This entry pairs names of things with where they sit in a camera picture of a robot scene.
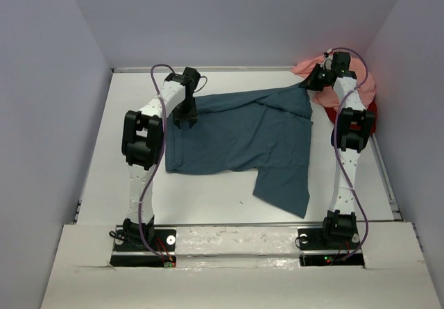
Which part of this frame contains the teal blue t shirt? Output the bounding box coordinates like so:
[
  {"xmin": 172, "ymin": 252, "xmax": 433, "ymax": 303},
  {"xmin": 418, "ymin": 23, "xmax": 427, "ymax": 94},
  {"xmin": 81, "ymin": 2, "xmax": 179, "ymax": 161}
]
[{"xmin": 165, "ymin": 85, "xmax": 312, "ymax": 218}]

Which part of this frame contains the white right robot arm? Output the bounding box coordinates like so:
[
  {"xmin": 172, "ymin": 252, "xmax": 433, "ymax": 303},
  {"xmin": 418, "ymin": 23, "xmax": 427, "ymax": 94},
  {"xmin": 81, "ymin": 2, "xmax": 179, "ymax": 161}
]
[{"xmin": 299, "ymin": 48, "xmax": 375, "ymax": 215}]

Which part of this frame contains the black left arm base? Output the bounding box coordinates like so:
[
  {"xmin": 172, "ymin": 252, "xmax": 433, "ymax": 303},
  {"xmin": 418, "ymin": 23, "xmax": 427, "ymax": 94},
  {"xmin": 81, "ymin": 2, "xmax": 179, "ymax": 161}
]
[{"xmin": 109, "ymin": 219, "xmax": 177, "ymax": 268}]

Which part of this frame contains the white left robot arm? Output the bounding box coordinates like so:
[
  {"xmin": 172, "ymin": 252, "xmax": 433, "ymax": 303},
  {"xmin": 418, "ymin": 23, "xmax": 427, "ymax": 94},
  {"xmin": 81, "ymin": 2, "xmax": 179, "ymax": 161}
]
[{"xmin": 121, "ymin": 67, "xmax": 202, "ymax": 250}]

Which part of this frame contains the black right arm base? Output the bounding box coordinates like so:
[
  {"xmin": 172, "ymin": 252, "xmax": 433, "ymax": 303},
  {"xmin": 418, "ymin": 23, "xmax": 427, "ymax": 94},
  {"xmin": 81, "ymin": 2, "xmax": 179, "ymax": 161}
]
[{"xmin": 295, "ymin": 211, "xmax": 364, "ymax": 267}]

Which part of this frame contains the red t shirt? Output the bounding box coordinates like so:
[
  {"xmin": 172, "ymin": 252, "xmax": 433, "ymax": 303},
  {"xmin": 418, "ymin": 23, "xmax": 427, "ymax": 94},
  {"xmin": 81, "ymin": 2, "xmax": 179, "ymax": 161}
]
[{"xmin": 324, "ymin": 102, "xmax": 378, "ymax": 137}]

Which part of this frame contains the pink t shirt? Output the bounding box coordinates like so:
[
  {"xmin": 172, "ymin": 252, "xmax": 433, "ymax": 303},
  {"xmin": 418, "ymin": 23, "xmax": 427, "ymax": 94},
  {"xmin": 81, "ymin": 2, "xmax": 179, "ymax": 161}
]
[{"xmin": 291, "ymin": 55, "xmax": 376, "ymax": 110}]

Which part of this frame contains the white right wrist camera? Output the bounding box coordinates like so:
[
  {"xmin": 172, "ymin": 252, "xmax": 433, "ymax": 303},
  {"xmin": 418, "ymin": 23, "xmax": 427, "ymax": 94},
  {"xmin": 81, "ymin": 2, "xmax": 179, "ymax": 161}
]
[{"xmin": 321, "ymin": 49, "xmax": 334, "ymax": 70}]

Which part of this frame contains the metal back table rail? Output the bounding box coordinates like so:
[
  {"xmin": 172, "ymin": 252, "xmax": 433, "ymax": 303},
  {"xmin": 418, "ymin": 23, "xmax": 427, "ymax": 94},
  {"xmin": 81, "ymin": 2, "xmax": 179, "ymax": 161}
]
[{"xmin": 111, "ymin": 66, "xmax": 293, "ymax": 74}]

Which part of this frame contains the metal table rail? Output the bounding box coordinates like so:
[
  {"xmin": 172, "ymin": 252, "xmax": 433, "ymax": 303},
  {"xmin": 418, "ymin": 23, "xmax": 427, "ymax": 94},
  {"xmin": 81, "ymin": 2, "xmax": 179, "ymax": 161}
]
[
  {"xmin": 155, "ymin": 222, "xmax": 323, "ymax": 228},
  {"xmin": 111, "ymin": 66, "xmax": 293, "ymax": 74}
]

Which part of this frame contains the metal front table rail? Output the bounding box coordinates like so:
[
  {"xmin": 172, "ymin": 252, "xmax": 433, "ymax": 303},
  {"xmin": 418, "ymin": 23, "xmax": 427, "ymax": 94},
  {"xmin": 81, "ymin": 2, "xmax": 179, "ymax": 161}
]
[{"xmin": 155, "ymin": 222, "xmax": 323, "ymax": 228}]

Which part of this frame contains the metal left side rail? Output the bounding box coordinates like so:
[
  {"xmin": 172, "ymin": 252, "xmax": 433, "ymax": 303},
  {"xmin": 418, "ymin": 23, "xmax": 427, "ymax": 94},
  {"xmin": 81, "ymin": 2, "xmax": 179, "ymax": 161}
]
[{"xmin": 72, "ymin": 185, "xmax": 85, "ymax": 225}]

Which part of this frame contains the metal right side rail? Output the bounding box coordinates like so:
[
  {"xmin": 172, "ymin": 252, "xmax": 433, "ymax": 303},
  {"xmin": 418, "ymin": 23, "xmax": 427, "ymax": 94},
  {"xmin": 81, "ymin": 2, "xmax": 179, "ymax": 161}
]
[{"xmin": 370, "ymin": 134, "xmax": 404, "ymax": 222}]

